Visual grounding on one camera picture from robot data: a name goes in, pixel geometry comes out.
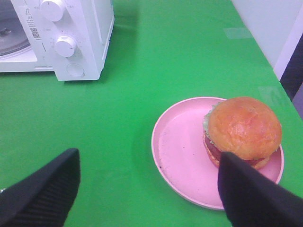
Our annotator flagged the white microwave oven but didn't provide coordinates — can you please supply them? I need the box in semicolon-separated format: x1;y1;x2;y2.
0;0;115;81

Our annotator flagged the white warning label sticker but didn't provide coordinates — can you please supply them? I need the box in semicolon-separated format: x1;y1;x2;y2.
19;5;41;40

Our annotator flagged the green table mat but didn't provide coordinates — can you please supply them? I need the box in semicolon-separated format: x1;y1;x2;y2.
0;0;303;227

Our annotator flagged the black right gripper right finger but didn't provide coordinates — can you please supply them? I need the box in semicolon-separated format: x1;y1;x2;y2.
217;152;303;227

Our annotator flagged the white microwave knob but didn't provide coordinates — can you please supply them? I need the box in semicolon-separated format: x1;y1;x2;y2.
54;36;77;58
40;0;65;22

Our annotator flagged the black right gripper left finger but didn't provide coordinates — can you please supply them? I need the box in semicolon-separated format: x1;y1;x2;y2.
0;148;80;227

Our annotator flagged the round white door button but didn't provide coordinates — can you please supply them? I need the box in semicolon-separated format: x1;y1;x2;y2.
67;63;84;78

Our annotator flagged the burger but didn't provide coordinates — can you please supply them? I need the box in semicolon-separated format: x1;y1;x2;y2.
203;97;282;169

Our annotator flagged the glass microwave turntable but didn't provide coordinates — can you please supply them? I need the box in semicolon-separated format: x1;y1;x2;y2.
0;0;30;56

